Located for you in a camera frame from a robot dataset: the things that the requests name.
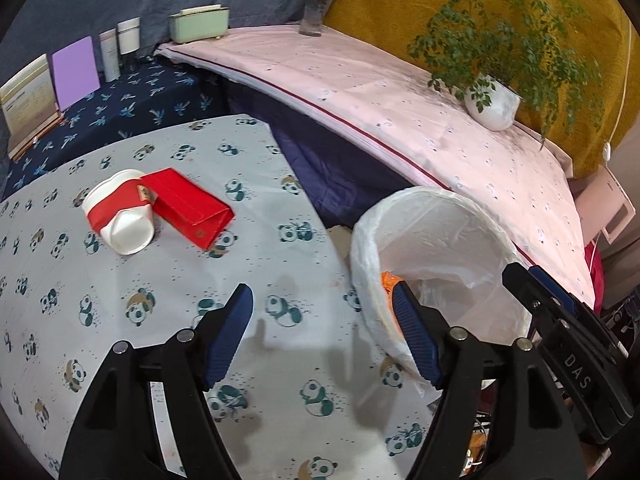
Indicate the pink cardboard box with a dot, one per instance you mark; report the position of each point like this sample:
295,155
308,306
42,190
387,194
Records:
605,195

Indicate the green tissue box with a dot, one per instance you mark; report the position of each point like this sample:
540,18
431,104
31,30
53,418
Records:
199,25

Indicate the red and white paper cup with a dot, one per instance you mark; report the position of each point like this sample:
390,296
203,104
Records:
125,230

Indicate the beige open gift box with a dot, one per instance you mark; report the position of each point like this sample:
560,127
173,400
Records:
25,100

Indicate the pink cloth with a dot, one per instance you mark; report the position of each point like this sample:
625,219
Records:
375,85

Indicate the yellow cloth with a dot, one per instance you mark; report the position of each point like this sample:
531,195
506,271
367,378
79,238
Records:
380,10

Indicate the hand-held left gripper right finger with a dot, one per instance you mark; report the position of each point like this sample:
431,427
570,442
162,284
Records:
415,332

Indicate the orange plastic bag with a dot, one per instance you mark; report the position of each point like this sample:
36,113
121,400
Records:
390,282

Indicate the white tube bottle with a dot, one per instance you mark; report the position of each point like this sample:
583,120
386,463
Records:
109,55

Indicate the green plant in white pot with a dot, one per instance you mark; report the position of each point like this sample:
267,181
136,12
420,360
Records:
492,105

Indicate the panda print tablecloth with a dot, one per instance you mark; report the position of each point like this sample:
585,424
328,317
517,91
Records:
150,280

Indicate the white lined waste bin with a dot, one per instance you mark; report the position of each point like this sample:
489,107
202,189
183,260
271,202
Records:
440,240

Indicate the dark purple cloth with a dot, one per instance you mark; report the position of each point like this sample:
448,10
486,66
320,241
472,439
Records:
320,165

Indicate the red flat box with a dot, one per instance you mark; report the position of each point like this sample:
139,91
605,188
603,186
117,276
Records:
185,205

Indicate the red cloth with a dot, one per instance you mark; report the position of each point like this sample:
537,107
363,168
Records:
595,270

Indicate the navy leaf print cloth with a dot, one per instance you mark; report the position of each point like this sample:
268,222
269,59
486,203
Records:
150,95

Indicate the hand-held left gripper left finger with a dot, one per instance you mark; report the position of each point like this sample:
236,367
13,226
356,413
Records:
225,340

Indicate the purple board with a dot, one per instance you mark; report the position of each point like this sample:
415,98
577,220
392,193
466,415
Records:
75,72

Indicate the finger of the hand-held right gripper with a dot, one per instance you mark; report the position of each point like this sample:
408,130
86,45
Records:
527,292
565,292

